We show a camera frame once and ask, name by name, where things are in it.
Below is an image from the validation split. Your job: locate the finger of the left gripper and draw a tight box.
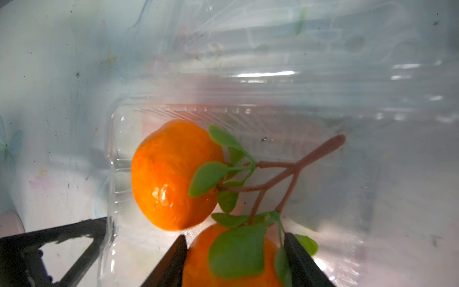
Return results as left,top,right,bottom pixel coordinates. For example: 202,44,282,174
1,217,108,287

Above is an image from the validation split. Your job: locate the clear container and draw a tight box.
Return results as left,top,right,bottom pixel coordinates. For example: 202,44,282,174
98,1,459,287

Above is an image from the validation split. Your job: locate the orange pair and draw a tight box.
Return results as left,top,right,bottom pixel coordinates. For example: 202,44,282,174
131,120,345,287

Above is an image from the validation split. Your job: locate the pink pen cup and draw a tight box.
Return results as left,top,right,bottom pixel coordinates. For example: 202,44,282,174
0,210,25,238

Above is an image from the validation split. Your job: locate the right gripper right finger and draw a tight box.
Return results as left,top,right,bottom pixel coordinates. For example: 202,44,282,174
284,233,335,287

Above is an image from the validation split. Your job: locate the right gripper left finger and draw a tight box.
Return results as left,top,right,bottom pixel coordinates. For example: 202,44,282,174
141,234,188,287

